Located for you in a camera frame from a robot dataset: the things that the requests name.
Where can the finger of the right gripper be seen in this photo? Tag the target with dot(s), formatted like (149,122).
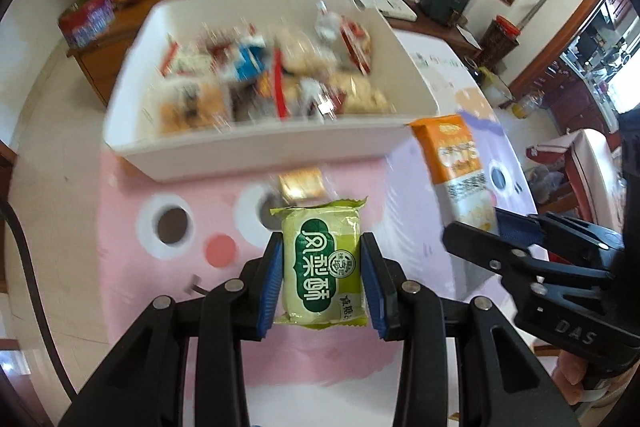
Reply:
(518,230)
(484,249)

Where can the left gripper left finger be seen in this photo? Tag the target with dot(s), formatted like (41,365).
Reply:
(270,277)

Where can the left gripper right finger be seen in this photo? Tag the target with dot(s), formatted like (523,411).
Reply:
(380,280)

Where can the green rice cake packet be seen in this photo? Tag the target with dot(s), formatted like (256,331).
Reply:
(322,284)

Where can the small yellow cube snack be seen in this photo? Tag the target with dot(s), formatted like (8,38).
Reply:
(302,184)

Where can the orange white oats bar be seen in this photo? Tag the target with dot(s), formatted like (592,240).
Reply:
(453,161)

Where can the brown red chocolate packet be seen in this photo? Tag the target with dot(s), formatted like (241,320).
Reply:
(317,101)

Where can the blue snack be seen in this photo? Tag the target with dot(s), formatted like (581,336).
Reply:
(245,59)

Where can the clear bag puffed snacks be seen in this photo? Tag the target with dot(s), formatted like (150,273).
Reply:
(301,55)

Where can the beige barcode snack packet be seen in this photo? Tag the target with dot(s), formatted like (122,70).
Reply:
(185,61)

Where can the red white sausage packet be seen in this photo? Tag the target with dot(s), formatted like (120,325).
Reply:
(358,44)

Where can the clear tray yellow biscuits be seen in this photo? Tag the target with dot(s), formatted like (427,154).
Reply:
(191,106)

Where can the clear bag pale chips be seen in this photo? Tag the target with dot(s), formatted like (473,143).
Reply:
(358,95)

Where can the person right hand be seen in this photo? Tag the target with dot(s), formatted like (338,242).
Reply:
(568,374)

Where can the cartoon monster tablecloth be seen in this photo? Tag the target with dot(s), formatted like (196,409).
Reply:
(164,238)

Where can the red lidded brown container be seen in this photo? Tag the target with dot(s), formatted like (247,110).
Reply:
(499,39)

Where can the white plastic storage bin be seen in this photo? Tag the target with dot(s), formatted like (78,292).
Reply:
(251,143)

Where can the dark green air fryer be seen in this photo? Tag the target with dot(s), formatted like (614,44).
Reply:
(443,12)

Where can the white set-top box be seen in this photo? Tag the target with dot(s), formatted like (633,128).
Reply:
(395,9)

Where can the red round biscuit tin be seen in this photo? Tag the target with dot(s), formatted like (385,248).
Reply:
(85,20)

